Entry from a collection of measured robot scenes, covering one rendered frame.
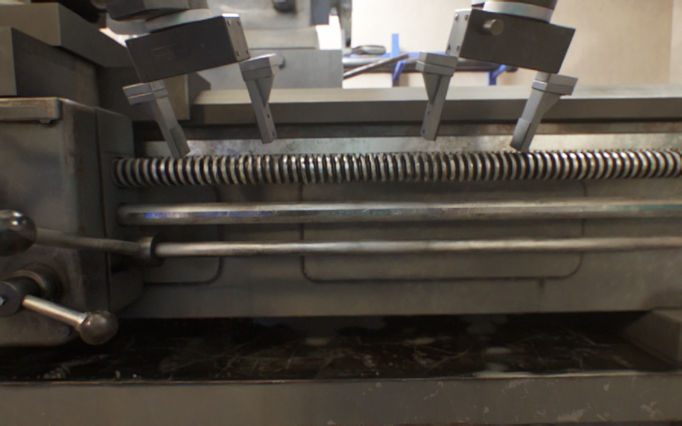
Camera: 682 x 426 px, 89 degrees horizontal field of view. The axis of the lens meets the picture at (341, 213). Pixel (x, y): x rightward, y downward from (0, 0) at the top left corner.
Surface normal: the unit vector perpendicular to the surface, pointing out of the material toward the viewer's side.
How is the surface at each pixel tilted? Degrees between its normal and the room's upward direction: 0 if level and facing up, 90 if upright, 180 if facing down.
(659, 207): 90
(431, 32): 90
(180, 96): 90
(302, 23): 66
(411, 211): 90
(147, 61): 114
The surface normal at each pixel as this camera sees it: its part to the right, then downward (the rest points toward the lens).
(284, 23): -0.01, -0.33
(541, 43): 0.09, 0.47
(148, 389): 0.00, 0.09
